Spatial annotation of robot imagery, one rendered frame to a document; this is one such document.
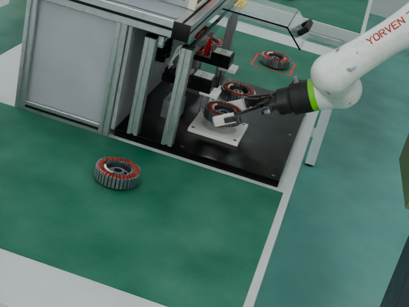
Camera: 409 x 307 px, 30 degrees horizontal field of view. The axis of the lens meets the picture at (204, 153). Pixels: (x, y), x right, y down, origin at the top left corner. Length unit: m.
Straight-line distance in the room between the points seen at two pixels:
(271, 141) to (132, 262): 0.78
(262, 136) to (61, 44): 0.64
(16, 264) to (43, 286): 0.08
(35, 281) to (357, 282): 1.90
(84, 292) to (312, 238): 1.98
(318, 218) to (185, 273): 1.98
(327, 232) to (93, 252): 1.97
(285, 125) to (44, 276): 1.10
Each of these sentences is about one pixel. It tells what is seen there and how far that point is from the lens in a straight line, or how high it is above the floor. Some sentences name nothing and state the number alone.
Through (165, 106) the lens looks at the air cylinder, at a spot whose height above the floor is 0.80.
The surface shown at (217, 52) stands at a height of 0.92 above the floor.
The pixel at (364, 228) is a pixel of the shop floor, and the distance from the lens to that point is 3.60.
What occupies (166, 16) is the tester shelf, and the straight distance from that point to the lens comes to 1.97.
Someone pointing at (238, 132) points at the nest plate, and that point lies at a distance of 2.22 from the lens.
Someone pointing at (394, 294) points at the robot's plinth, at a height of 0.40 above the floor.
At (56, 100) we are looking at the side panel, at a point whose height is 0.80.
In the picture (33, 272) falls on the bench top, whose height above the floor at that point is 0.75.
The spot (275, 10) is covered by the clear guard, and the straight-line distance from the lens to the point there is 2.46.
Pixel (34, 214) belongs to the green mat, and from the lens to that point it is 1.72.
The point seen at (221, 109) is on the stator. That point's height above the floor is 0.83.
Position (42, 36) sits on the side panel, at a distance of 2.10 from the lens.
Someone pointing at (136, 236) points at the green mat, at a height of 0.75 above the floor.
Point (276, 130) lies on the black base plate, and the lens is 2.33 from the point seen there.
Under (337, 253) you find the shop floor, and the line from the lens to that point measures 3.34.
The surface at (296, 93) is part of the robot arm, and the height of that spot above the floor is 0.96.
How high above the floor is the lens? 1.68
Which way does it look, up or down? 26 degrees down
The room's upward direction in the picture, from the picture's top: 14 degrees clockwise
